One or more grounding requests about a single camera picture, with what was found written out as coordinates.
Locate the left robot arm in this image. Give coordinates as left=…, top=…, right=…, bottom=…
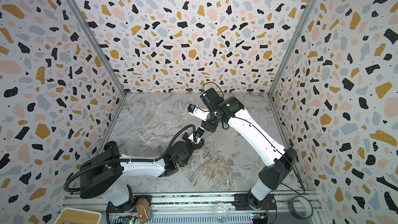
left=79, top=127, right=204, bottom=213

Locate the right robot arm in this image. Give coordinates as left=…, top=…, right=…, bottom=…
left=188, top=88, right=297, bottom=209

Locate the brown circuit box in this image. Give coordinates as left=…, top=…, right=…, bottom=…
left=135, top=198, right=152, bottom=224

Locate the clear glass jar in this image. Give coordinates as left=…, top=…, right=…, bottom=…
left=212, top=202, right=230, bottom=223

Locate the grey tape roll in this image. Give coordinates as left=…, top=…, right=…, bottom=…
left=287, top=196, right=314, bottom=219

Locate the wooden board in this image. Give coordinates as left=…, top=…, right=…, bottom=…
left=55, top=208, right=102, bottom=224

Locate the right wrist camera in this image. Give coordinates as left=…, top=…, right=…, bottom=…
left=187, top=104, right=209, bottom=121

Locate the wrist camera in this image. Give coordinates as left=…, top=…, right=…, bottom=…
left=187, top=104, right=209, bottom=121
left=193, top=127, right=205, bottom=144

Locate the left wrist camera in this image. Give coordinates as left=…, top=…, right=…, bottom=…
left=193, top=127, right=205, bottom=144

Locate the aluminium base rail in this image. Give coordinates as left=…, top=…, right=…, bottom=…
left=62, top=191, right=321, bottom=224

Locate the black corrugated cable conduit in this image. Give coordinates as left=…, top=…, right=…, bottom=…
left=63, top=124, right=197, bottom=193

